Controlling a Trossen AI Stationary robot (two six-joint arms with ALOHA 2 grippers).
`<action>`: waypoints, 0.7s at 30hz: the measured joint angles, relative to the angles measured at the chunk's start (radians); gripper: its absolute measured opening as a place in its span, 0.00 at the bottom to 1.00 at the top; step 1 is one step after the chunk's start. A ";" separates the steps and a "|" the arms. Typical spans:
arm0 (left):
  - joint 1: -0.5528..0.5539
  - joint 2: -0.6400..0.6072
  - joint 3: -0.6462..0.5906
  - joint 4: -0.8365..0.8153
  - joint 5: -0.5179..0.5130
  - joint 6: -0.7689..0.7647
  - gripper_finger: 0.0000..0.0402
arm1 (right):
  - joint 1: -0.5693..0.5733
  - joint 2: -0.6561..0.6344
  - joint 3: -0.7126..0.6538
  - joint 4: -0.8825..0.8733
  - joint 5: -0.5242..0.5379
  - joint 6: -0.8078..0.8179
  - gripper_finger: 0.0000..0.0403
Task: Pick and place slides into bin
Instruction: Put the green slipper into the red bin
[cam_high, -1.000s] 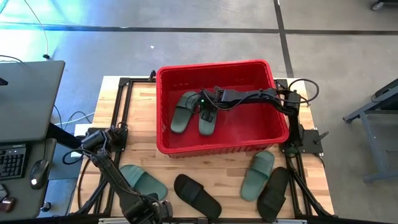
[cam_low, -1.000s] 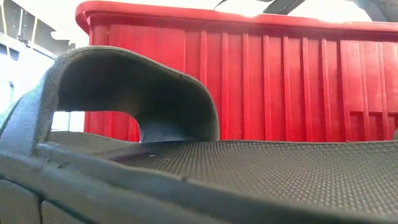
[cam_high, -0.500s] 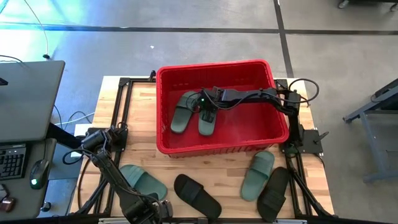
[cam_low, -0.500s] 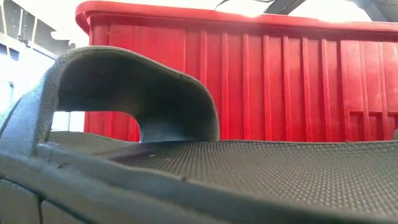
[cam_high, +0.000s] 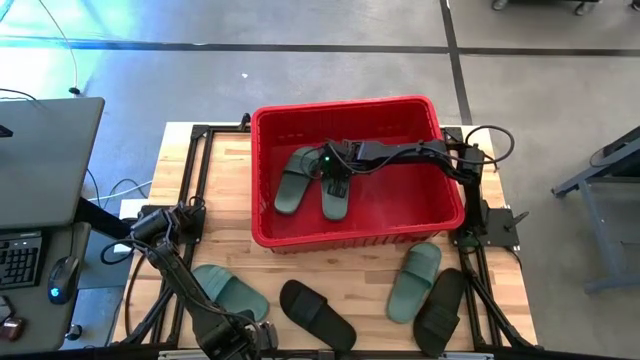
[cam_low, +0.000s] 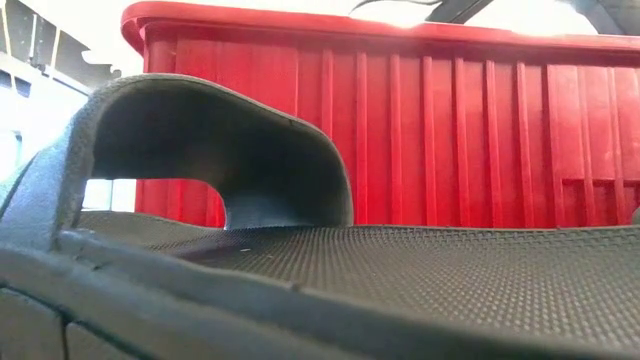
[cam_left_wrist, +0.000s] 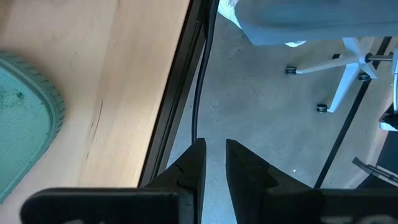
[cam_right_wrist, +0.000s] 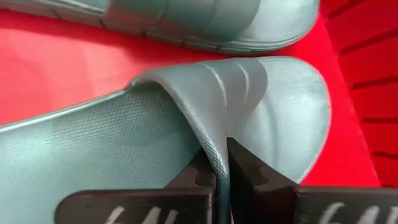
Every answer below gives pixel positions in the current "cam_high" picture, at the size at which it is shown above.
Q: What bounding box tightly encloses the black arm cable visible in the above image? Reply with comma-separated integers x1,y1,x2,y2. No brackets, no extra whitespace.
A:
99,238,151,266
462,124,516,174

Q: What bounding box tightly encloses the small brown object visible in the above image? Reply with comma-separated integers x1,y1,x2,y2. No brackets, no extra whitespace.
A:
0,316,26,342

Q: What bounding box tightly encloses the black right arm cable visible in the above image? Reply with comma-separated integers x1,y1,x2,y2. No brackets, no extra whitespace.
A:
462,124,516,174

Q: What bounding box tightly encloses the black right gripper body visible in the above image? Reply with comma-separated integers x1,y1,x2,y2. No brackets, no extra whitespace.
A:
317,140,363,182

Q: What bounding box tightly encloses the blue-grey metal cart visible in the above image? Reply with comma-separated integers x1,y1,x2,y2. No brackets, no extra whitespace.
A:
551,124,640,295

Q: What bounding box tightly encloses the black keyboard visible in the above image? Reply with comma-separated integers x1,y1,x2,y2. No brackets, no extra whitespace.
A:
0,232,45,291

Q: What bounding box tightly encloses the grey desk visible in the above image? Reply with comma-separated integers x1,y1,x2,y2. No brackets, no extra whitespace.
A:
0,222,94,356

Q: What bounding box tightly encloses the red plastic bin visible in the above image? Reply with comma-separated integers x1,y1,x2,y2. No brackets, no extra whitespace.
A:
249,94,467,255

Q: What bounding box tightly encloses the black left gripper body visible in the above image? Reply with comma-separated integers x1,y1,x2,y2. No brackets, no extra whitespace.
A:
197,312,279,360

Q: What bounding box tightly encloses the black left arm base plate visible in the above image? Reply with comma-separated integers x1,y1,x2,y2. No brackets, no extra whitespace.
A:
134,203,207,246

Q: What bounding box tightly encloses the white power adapter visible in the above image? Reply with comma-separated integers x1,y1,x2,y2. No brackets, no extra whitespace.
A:
113,198,151,256

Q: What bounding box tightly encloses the black slide sandal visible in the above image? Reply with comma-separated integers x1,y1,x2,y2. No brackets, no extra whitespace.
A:
278,279,358,353
412,267,469,359

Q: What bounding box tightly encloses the black frame rail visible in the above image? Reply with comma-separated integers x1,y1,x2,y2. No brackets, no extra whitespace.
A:
0,343,640,360

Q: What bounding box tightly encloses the green slide sandal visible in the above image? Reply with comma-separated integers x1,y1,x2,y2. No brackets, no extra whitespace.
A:
192,264,271,324
319,174,351,222
273,145,321,216
386,242,443,325

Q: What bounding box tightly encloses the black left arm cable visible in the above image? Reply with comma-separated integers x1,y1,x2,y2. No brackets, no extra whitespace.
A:
99,238,151,266

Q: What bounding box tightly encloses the black desk base bar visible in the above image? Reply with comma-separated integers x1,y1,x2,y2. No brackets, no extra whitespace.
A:
74,197,136,241

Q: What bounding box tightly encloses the black computer mouse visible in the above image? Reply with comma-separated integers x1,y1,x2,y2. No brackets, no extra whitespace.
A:
47,255,81,305

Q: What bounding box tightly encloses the thin white floor cable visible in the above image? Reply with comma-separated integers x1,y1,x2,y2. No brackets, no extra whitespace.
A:
37,0,82,96

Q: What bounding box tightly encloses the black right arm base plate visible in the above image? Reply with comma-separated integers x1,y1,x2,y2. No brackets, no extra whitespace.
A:
452,207,530,250

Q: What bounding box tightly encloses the black aluminium frame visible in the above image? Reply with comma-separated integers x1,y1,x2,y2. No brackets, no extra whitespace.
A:
117,123,251,349
442,127,539,351

